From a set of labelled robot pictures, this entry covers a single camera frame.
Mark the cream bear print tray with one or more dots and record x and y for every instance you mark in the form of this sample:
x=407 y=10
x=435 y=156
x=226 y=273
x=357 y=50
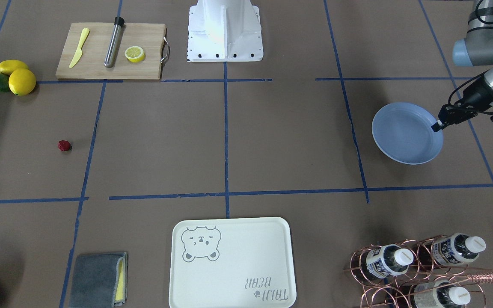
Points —
x=232 y=263

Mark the dark drink bottle front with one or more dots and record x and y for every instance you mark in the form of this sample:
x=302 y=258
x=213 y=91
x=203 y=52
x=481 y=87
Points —
x=387 y=261

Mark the dark drink bottle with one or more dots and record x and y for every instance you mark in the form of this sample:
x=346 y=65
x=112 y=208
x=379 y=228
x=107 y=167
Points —
x=440 y=294
x=387 y=261
x=457 y=249

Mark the large yellow lemon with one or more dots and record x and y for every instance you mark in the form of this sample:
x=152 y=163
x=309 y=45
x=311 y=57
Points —
x=22 y=81

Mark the copper wire bottle rack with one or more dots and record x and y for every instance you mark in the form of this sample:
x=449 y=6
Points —
x=390 y=292

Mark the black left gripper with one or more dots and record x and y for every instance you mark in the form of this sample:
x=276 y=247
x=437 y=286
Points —
x=476 y=94

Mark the small yellow lemon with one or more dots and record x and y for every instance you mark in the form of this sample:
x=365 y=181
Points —
x=11 y=65

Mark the yellow plastic knife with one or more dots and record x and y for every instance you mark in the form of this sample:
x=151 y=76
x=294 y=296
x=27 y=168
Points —
x=79 y=52

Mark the dark drink bottle middle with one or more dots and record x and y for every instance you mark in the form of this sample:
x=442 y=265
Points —
x=457 y=249

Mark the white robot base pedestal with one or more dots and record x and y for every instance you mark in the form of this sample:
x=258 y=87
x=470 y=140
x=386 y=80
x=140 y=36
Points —
x=224 y=31

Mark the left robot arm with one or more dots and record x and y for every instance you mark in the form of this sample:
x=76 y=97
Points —
x=475 y=49

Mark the steel muddler rod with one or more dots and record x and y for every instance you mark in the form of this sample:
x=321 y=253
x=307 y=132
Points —
x=113 y=46

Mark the red strawberry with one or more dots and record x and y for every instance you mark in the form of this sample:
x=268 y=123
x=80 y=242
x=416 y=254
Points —
x=64 y=145

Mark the grey folded cloth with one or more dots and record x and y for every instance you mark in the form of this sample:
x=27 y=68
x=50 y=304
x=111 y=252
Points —
x=99 y=280

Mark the blue round plate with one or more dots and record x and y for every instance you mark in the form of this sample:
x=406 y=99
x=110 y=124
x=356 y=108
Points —
x=403 y=132

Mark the dark drink bottle back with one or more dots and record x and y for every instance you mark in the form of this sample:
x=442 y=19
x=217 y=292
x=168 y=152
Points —
x=440 y=294

